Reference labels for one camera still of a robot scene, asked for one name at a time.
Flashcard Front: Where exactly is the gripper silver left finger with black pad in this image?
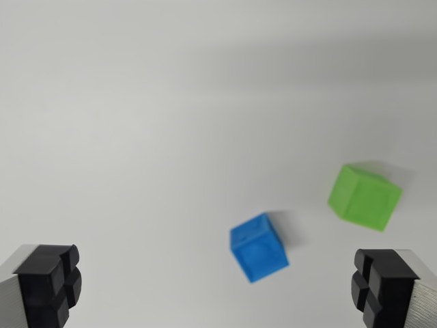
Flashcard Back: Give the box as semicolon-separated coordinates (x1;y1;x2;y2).
0;243;83;328

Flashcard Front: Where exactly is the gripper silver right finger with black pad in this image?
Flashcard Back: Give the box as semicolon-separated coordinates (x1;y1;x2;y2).
350;248;437;328

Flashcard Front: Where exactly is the blue soft cube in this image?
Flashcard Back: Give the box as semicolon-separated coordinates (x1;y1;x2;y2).
229;212;290;284

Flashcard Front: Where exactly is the green soft cube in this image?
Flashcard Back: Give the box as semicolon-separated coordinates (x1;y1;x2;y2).
326;163;403;233

